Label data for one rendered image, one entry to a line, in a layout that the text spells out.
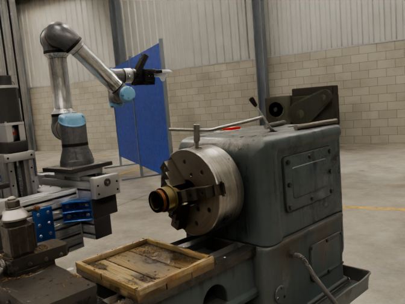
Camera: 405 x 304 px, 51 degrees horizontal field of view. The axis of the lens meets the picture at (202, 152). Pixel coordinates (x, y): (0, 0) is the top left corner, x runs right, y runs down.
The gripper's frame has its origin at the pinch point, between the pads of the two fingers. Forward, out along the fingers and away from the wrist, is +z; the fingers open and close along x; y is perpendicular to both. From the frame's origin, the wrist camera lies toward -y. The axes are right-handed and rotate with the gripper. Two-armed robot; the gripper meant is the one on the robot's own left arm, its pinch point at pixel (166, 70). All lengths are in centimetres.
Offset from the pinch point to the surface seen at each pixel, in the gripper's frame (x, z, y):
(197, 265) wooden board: 106, -45, 54
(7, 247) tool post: 90, -96, 41
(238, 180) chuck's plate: 95, -21, 34
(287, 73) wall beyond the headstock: -654, 692, 54
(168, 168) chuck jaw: 78, -40, 31
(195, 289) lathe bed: 104, -45, 63
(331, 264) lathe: 96, 28, 80
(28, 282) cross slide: 100, -93, 48
